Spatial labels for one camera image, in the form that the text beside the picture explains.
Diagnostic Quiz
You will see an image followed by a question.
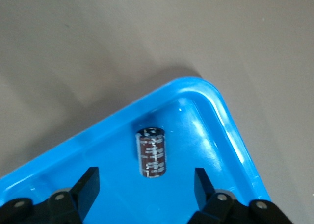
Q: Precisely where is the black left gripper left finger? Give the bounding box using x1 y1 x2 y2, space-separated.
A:
0 167 101 224

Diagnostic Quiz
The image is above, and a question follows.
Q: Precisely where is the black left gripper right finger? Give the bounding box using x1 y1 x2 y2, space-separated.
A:
188 167 290 224

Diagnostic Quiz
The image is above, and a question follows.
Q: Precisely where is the blue plastic tray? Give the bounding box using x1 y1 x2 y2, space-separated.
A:
0 76 272 224

